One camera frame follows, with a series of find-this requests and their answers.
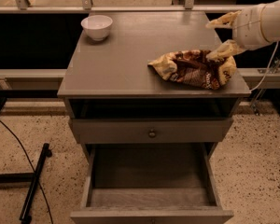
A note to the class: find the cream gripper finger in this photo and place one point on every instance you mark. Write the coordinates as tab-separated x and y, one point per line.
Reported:
225	21
225	50

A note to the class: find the black stand leg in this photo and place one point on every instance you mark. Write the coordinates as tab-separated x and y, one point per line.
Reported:
25	217

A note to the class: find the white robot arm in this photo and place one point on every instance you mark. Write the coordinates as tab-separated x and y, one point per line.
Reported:
270	22

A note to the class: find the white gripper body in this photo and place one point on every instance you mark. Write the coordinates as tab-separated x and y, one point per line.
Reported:
248	26

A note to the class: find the brown chip bag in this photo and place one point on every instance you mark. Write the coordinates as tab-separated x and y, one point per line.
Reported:
191	67

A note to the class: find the white ceramic bowl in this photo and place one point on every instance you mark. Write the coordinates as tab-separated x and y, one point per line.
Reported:
97	27

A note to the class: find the closed grey top drawer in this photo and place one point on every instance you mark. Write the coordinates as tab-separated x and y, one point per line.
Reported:
135	131

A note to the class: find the grey wooden drawer cabinet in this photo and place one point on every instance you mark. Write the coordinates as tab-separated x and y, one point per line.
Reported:
112	80

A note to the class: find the round metal drawer knob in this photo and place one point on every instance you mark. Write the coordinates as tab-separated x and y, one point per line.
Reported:
152	133

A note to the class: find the open grey middle drawer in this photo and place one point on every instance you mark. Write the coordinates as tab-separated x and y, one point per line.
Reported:
150	184

